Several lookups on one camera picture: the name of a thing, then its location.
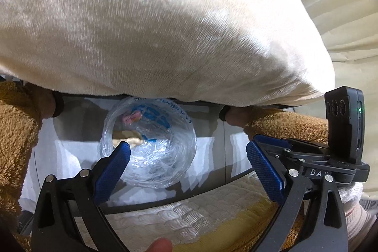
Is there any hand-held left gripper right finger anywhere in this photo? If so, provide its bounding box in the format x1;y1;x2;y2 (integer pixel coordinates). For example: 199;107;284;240
246;141;349;252

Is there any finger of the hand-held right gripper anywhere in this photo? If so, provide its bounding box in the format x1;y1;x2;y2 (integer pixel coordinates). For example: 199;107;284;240
253;134;330;162

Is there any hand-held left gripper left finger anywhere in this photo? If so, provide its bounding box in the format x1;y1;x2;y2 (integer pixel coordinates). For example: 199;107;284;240
31;141;132;252

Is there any person's left hand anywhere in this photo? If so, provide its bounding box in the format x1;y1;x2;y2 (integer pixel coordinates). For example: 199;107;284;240
147;238;173;252

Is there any person's right brown fleece leg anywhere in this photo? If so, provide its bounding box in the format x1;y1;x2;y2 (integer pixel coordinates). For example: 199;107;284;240
220;106;330;149

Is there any person's brown fleece leg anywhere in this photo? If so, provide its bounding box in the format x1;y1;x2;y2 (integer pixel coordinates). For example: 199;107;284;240
220;106;330;149
0;81;64;252

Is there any beige crumpled paper scrap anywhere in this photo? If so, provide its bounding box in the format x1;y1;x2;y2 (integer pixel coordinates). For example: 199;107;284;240
112;130;142;149

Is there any pink candy wrapper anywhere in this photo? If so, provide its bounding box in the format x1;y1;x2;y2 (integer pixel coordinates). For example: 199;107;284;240
122;112;144;124

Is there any yellow cloth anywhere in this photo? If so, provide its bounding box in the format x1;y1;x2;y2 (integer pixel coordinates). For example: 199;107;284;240
171;199;296;252

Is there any white quilted cushion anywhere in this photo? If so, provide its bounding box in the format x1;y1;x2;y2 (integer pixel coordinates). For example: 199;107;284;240
74;172;284;252

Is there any person's left brown fleece leg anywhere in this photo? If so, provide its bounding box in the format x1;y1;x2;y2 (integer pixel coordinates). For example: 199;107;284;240
0;81;64;252

